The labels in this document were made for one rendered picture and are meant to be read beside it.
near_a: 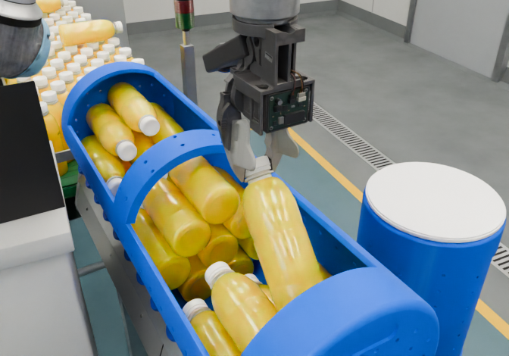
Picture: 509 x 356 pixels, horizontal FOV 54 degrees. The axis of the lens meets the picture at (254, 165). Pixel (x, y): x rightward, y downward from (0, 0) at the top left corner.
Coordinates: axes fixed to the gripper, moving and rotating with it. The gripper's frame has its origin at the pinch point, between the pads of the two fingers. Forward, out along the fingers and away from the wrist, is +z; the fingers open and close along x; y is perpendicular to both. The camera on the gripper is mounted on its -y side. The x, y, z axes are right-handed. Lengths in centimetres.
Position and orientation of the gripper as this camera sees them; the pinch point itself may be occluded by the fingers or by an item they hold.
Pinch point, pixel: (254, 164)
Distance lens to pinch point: 65.6
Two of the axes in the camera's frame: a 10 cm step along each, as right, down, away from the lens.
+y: 5.1, 4.5, -7.3
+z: 0.0, 8.5, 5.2
